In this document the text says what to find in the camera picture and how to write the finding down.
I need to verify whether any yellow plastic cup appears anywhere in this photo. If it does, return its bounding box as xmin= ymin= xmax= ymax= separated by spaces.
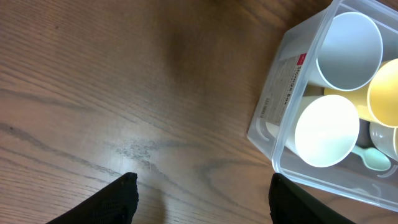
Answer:
xmin=324 ymin=59 xmax=397 ymax=128

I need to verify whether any white plastic bowl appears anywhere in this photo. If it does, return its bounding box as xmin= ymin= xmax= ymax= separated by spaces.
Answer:
xmin=369 ymin=123 xmax=397 ymax=161

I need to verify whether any grey plastic cup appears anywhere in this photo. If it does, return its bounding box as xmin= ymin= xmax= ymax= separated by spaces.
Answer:
xmin=308 ymin=12 xmax=383 ymax=91

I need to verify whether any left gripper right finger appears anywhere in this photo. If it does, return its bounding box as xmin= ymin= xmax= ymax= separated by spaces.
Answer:
xmin=268 ymin=173 xmax=354 ymax=224

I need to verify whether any white plastic cup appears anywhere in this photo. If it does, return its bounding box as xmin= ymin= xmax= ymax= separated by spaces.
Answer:
xmin=266 ymin=95 xmax=360 ymax=167

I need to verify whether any white plastic spoon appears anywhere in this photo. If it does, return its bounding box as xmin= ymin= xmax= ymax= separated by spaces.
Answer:
xmin=352 ymin=146 xmax=392 ymax=172

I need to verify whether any clear plastic storage container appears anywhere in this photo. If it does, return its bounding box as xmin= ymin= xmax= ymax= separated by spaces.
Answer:
xmin=248 ymin=1 xmax=397 ymax=210

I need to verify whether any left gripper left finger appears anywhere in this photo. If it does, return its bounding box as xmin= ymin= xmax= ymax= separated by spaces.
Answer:
xmin=49 ymin=172 xmax=139 ymax=224

